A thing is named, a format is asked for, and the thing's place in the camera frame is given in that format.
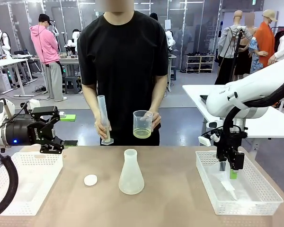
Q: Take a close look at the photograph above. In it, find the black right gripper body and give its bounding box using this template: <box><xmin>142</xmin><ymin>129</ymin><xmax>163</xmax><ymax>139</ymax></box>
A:
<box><xmin>215</xmin><ymin>129</ymin><xmax>249</xmax><ymax>164</ymax></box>

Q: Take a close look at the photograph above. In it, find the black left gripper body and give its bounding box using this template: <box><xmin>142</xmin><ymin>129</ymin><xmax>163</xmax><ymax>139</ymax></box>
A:
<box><xmin>4</xmin><ymin>115</ymin><xmax>57</xmax><ymax>147</ymax></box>

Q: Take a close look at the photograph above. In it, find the translucent plastic funnel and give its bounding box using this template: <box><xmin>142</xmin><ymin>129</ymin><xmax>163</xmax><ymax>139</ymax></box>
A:
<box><xmin>212</xmin><ymin>171</ymin><xmax>239</xmax><ymax>201</ymax></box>

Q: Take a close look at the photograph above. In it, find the white perforated plastic basket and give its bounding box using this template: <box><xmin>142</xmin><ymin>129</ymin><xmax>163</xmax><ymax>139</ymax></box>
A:
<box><xmin>0</xmin><ymin>151</ymin><xmax>64</xmax><ymax>216</ymax></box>
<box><xmin>195</xmin><ymin>150</ymin><xmax>284</xmax><ymax>216</ymax></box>

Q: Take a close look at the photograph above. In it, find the white round flask stopper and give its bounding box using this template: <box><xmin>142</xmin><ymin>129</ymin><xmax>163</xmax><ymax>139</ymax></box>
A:
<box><xmin>83</xmin><ymin>174</ymin><xmax>98</xmax><ymax>187</ymax></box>

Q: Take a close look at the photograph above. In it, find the clear plastic graduated cylinder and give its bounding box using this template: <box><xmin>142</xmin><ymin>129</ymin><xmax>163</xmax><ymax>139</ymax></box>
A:
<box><xmin>97</xmin><ymin>95</ymin><xmax>115</xmax><ymax>145</ymax></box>

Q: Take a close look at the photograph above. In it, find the translucent plastic Erlenmeyer flask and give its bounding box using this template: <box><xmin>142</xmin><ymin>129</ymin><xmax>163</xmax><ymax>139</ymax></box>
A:
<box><xmin>118</xmin><ymin>148</ymin><xmax>145</xmax><ymax>195</ymax></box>

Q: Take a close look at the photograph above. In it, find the clear plastic beaker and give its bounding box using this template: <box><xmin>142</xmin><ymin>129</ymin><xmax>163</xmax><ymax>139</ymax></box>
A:
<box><xmin>133</xmin><ymin>110</ymin><xmax>154</xmax><ymax>139</ymax></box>

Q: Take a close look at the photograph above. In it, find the person's left forearm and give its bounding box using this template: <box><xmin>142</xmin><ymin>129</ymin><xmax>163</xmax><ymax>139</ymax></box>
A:
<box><xmin>149</xmin><ymin>86</ymin><xmax>168</xmax><ymax>114</ymax></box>

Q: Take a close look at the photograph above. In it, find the person's right forearm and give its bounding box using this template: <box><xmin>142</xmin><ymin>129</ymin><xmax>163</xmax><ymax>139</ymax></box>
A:
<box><xmin>84</xmin><ymin>92</ymin><xmax>103</xmax><ymax>119</ymax></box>

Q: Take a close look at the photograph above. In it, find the person's right hand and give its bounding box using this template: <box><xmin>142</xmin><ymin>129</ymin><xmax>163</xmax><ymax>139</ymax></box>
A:
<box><xmin>94</xmin><ymin>115</ymin><xmax>113</xmax><ymax>140</ymax></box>

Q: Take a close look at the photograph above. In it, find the person's left hand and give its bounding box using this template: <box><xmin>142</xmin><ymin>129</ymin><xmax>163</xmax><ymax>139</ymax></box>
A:
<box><xmin>142</xmin><ymin>111</ymin><xmax>162</xmax><ymax>133</ymax></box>

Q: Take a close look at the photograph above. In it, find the grey plastic step stool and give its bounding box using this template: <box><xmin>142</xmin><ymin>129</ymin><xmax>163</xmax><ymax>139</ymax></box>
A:
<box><xmin>64</xmin><ymin>76</ymin><xmax>82</xmax><ymax>95</ymax></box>

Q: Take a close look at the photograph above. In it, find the grey workbench desk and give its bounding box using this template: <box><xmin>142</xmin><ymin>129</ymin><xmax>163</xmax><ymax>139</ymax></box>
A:
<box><xmin>58</xmin><ymin>54</ymin><xmax>80</xmax><ymax>79</ymax></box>

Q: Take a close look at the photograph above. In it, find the white desk with metal legs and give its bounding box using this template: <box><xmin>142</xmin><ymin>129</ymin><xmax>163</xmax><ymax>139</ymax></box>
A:
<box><xmin>0</xmin><ymin>58</ymin><xmax>36</xmax><ymax>97</ymax></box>

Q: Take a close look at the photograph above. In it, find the person in pink hoodie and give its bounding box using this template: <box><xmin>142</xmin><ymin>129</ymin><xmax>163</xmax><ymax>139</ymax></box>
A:
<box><xmin>29</xmin><ymin>13</ymin><xmax>68</xmax><ymax>103</ymax></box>

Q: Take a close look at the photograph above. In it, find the white humanoid robot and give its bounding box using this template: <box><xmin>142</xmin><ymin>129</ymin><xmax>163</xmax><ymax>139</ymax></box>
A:
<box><xmin>0</xmin><ymin>29</ymin><xmax>13</xmax><ymax>60</ymax></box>
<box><xmin>165</xmin><ymin>30</ymin><xmax>177</xmax><ymax>53</ymax></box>
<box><xmin>66</xmin><ymin>28</ymin><xmax>82</xmax><ymax>56</ymax></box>

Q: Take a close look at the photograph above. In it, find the mannequin in black dress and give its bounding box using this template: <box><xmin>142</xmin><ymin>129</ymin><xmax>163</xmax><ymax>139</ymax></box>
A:
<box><xmin>233</xmin><ymin>27</ymin><xmax>253</xmax><ymax>81</ymax></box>

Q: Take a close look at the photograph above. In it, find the wooden shoe rack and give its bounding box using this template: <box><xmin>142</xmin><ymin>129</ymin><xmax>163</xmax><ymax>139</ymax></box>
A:
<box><xmin>186</xmin><ymin>54</ymin><xmax>215</xmax><ymax>73</ymax></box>

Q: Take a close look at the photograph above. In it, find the mannequin in blue floral dress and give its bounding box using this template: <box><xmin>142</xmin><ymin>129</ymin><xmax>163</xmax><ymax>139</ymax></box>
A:
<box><xmin>248</xmin><ymin>35</ymin><xmax>268</xmax><ymax>74</ymax></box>

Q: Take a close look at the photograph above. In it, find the person in black t-shirt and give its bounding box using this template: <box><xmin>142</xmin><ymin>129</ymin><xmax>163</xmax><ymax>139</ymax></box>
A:
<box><xmin>77</xmin><ymin>0</ymin><xmax>170</xmax><ymax>147</ymax></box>

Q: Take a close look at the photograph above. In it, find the mannequin in grey hoodie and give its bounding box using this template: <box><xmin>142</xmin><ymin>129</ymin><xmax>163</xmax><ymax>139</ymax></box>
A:
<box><xmin>214</xmin><ymin>9</ymin><xmax>253</xmax><ymax>85</ymax></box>

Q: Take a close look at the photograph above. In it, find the mannequin in orange jacket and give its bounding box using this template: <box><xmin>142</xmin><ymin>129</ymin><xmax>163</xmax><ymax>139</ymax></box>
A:
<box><xmin>253</xmin><ymin>9</ymin><xmax>279</xmax><ymax>69</ymax></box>

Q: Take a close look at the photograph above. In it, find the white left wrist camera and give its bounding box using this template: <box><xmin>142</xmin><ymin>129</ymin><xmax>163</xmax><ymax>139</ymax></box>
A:
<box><xmin>20</xmin><ymin>98</ymin><xmax>41</xmax><ymax>111</ymax></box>

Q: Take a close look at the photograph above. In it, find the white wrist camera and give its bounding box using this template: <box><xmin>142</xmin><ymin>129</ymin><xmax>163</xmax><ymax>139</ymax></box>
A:
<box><xmin>198</xmin><ymin>135</ymin><xmax>215</xmax><ymax>147</ymax></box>
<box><xmin>20</xmin><ymin>98</ymin><xmax>41</xmax><ymax>111</ymax></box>

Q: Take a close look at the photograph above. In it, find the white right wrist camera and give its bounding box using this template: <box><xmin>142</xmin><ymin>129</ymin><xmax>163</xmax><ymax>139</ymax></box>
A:
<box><xmin>198</xmin><ymin>135</ymin><xmax>215</xmax><ymax>147</ymax></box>

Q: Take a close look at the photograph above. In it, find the left arm black cable sleeve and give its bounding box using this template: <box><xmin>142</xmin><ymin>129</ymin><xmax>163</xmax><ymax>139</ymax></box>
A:
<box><xmin>0</xmin><ymin>141</ymin><xmax>19</xmax><ymax>219</ymax></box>

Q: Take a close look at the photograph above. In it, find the arm black cable sleeve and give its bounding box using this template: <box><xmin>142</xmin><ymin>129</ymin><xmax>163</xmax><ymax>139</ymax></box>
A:
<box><xmin>0</xmin><ymin>141</ymin><xmax>19</xmax><ymax>219</ymax></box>
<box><xmin>222</xmin><ymin>75</ymin><xmax>284</xmax><ymax>152</ymax></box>

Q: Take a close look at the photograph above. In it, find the right arm black cable sleeve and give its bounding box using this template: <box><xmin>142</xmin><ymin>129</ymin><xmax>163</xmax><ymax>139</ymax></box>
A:
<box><xmin>222</xmin><ymin>75</ymin><xmax>284</xmax><ymax>152</ymax></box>

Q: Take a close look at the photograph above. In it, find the black camera tripod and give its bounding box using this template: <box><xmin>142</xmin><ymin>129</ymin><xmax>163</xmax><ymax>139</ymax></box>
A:
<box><xmin>227</xmin><ymin>26</ymin><xmax>246</xmax><ymax>82</ymax></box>

